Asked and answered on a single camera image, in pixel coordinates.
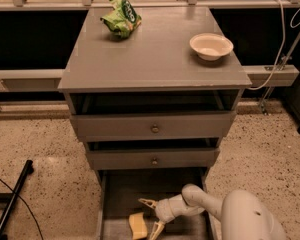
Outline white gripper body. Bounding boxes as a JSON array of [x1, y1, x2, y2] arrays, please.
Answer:
[[155, 194, 189, 223]]

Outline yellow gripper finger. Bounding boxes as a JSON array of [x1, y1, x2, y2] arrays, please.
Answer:
[[149, 221, 165, 240], [138, 198, 157, 209]]

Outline yellow sponge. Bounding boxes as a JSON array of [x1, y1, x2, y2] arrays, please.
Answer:
[[129, 212, 148, 240]]

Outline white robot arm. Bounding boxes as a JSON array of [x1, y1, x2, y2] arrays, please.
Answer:
[[139, 184, 287, 240]]

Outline grey bottom drawer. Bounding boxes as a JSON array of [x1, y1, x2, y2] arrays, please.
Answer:
[[97, 168, 218, 240]]

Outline grey drawer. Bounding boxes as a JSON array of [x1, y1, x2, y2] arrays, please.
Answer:
[[70, 112, 236, 142], [86, 148, 220, 170], [97, 168, 218, 240]]

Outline grey middle drawer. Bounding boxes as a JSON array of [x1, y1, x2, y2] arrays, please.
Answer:
[[86, 148, 220, 170]]

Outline brass top drawer knob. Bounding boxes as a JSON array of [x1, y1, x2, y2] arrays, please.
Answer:
[[151, 125, 159, 133]]

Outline grey top drawer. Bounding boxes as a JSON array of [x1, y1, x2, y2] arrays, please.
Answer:
[[70, 112, 236, 142]]

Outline grey drawer cabinet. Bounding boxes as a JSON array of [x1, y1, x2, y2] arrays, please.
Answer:
[[58, 6, 253, 240]]

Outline black metal stand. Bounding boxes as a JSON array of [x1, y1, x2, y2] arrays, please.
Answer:
[[0, 160, 34, 240]]

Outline white bowl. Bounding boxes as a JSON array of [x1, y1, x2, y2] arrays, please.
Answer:
[[189, 33, 234, 61]]

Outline grey metal railing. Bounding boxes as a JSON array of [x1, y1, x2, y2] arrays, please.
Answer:
[[0, 0, 300, 122]]

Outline green chip bag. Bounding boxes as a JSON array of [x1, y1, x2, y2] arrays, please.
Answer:
[[100, 0, 142, 39]]

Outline black floor cable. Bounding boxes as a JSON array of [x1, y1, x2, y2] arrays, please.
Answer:
[[0, 168, 45, 240]]

